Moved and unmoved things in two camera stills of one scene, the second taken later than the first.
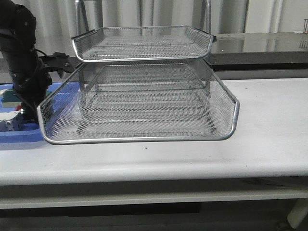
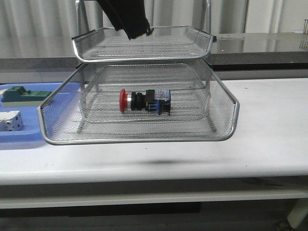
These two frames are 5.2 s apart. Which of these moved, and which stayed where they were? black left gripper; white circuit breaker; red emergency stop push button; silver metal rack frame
Moved: red emergency stop push button; black left gripper
Stayed: white circuit breaker; silver metal rack frame
